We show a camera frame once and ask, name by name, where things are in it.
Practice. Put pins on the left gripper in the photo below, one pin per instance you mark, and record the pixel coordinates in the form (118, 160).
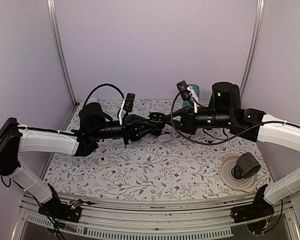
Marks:
(131, 130)

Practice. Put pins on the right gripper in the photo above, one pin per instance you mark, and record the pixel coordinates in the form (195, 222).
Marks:
(187, 124)

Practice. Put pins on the black round earbud case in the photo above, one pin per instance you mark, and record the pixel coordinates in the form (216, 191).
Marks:
(156, 117)

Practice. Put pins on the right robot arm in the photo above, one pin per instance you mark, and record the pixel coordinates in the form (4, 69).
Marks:
(224, 111)

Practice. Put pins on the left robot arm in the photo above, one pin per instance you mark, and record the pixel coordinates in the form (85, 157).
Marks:
(94, 125)

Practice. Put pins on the open black earbud case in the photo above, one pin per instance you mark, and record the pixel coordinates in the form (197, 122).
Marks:
(157, 132)

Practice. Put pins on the white oval earbud case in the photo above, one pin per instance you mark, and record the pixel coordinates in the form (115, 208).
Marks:
(164, 138)

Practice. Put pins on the white case with black earbud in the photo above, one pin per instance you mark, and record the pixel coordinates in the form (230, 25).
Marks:
(103, 161)

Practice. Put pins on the floral table mat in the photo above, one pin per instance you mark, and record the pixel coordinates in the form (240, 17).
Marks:
(176, 170)

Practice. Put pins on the white ribbed vase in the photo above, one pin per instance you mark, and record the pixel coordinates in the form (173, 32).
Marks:
(93, 100)

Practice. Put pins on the dark grey mug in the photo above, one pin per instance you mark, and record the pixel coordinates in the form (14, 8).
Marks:
(246, 166)

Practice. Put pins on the beige ribbed plate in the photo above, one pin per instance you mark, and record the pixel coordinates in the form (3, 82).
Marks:
(226, 173)

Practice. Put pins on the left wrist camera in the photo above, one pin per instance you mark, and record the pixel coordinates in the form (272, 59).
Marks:
(126, 107)

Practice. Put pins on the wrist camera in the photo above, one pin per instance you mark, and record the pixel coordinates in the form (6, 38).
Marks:
(188, 95)
(126, 107)

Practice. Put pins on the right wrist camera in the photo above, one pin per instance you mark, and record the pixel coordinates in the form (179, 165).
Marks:
(188, 95)

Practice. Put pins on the front aluminium rail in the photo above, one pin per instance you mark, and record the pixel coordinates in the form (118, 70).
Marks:
(201, 219)

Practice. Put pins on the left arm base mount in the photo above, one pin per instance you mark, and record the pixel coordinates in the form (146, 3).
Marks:
(55, 209)

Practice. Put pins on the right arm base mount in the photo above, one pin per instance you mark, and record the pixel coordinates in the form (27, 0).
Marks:
(259, 208)

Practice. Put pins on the right aluminium frame post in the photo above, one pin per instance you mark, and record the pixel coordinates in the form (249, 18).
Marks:
(257, 24)

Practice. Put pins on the aluminium frame post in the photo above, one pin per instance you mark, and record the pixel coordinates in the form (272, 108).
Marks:
(51, 7)
(257, 24)

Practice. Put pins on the left aluminium frame post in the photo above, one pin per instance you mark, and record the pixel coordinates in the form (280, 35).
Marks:
(51, 7)

